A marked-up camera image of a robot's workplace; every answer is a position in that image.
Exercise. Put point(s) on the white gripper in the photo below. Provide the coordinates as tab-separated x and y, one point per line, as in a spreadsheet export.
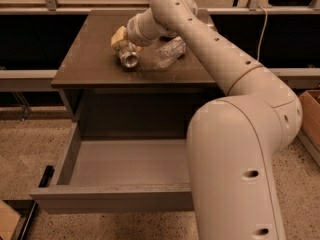
134	32

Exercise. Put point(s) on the silver green 7up can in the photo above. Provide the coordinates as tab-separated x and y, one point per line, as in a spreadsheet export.
128	55

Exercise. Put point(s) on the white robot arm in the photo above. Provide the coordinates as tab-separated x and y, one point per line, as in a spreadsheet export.
231	140

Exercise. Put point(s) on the grey cabinet with counter top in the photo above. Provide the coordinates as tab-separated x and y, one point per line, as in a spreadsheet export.
107	101

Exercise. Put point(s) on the open grey top drawer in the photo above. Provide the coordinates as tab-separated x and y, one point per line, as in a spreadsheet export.
118	175

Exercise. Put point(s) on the clear plastic water bottle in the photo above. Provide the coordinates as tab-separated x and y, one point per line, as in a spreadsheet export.
169	52

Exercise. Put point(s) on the cardboard box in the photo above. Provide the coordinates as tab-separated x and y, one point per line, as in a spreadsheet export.
310	130

